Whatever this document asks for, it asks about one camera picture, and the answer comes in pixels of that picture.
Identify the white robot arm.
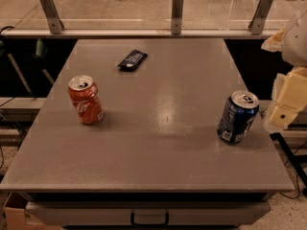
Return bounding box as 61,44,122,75
261,5,307,132

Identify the blue pepsi can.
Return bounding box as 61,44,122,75
217,90,259,144

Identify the red coca-cola can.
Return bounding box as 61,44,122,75
68,75,104,125

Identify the black stand leg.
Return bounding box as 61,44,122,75
271,133,307,198

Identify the dark blue snack packet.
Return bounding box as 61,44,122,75
118,50,148,71

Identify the glass barrier panel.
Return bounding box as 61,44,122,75
0,0,307,32

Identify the grey table drawer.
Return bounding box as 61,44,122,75
26,201,271,227

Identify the cardboard box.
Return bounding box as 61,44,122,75
4,193,61,230

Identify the right metal glass bracket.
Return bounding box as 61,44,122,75
248,0,273,35

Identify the metal glass bracket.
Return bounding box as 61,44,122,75
248,0,273,35
171,0,184,35
39,0,63,35

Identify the middle metal glass bracket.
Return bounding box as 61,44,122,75
171,0,184,35

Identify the black drawer handle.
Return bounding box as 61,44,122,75
130,212,170,227

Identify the left metal glass bracket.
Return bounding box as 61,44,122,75
39,0,63,35

